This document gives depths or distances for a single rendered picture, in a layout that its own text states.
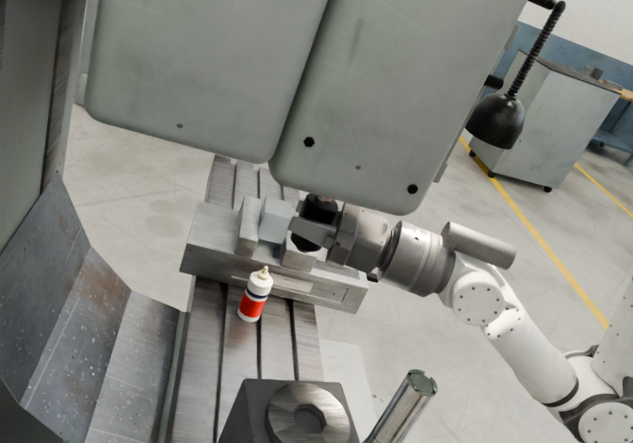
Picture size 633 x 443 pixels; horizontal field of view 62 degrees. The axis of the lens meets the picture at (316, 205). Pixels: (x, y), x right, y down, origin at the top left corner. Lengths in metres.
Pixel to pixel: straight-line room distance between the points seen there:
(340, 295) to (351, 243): 0.37
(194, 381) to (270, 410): 0.28
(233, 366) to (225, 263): 0.20
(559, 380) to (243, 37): 0.62
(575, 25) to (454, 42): 7.91
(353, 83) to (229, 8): 0.14
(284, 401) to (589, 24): 8.17
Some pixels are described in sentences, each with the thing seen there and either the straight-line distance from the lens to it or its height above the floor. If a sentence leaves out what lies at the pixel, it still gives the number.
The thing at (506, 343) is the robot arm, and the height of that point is 1.18.
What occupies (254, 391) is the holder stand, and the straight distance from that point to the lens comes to 0.60.
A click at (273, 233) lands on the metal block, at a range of 0.99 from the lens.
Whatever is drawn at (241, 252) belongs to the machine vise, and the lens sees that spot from 0.96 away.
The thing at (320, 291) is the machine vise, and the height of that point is 0.98.
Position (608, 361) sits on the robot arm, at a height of 1.20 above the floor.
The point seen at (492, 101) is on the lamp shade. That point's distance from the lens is 0.75.
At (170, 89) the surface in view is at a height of 1.40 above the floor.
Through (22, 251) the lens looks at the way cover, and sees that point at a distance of 0.79.
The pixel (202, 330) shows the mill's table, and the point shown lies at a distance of 0.91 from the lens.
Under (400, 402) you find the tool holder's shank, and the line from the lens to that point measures 0.41.
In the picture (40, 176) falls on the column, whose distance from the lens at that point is 0.84.
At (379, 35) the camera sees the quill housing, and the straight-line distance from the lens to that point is 0.53.
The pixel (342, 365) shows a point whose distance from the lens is 1.07.
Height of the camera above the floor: 1.59
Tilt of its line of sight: 28 degrees down
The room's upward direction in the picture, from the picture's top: 22 degrees clockwise
